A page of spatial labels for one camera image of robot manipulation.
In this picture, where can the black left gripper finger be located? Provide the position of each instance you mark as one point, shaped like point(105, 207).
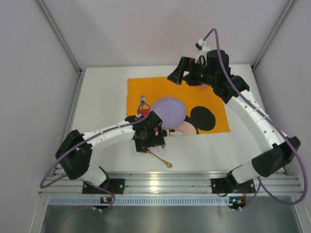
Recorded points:
point(142, 149)
point(160, 137)

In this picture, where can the right aluminium corner post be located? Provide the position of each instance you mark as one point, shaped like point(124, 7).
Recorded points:
point(290, 4)

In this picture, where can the pink plastic cup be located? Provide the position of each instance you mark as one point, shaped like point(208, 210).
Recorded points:
point(203, 87)

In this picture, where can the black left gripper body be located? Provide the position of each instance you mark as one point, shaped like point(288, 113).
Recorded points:
point(149, 143)

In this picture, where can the aluminium corner post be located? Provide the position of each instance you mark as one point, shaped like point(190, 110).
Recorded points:
point(50, 20)
point(290, 4)

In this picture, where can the orange Mickey Mouse cloth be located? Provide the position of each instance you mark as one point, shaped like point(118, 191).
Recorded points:
point(205, 111)

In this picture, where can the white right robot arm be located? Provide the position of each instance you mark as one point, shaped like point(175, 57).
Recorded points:
point(275, 152)

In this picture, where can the gold ornate spoon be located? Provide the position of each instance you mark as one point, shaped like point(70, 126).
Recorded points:
point(167, 164)

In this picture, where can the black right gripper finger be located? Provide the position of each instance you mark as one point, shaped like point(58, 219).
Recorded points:
point(177, 75)
point(192, 80)

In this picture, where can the lilac plate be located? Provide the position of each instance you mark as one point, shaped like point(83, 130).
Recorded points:
point(171, 111)

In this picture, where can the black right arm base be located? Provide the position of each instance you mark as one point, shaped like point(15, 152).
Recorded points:
point(228, 185)

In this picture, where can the aluminium frame rail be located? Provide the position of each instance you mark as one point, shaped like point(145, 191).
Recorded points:
point(196, 183)

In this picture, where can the blue metallic fork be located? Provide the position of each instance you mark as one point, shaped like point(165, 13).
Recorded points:
point(141, 107)

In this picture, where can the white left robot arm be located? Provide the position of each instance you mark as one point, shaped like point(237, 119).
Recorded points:
point(75, 152)

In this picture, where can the left aluminium corner post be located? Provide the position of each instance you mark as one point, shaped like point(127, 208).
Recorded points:
point(50, 20)

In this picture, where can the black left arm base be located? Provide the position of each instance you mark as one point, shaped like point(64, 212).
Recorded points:
point(115, 186)

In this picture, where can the grey slotted cable duct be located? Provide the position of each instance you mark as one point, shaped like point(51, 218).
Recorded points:
point(147, 201)

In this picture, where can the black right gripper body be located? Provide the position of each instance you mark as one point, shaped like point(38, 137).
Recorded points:
point(185, 71)

